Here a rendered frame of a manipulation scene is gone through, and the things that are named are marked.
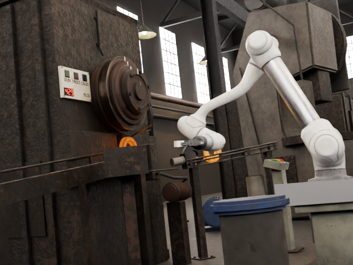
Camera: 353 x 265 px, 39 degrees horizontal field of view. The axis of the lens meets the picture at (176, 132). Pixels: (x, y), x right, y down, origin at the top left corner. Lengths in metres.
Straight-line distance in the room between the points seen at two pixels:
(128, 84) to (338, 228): 1.43
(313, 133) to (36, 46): 1.59
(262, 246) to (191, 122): 1.04
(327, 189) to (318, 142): 0.25
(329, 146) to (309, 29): 3.20
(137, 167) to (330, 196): 0.93
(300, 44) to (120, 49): 2.51
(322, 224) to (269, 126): 3.05
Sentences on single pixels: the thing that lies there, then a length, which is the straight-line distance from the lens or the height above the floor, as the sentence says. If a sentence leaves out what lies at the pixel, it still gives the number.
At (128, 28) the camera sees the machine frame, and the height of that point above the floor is 1.66.
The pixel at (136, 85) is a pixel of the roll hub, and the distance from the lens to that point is 3.05.
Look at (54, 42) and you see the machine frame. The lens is 2.91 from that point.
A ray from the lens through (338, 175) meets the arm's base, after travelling 2.60.
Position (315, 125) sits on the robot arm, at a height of 0.72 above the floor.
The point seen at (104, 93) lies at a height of 1.09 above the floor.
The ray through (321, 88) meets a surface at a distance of 5.50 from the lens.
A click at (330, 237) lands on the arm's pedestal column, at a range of 2.61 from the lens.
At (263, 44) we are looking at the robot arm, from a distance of 2.49.
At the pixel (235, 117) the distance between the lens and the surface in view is 7.20.
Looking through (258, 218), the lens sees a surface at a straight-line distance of 1.93.
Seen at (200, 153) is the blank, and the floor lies 0.71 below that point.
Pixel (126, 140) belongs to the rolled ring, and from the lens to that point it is 3.07.
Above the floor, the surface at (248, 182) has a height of 0.48.
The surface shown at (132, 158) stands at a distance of 2.37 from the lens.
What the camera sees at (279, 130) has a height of 0.97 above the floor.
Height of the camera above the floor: 0.52
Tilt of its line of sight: 6 degrees up
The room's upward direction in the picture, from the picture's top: 6 degrees counter-clockwise
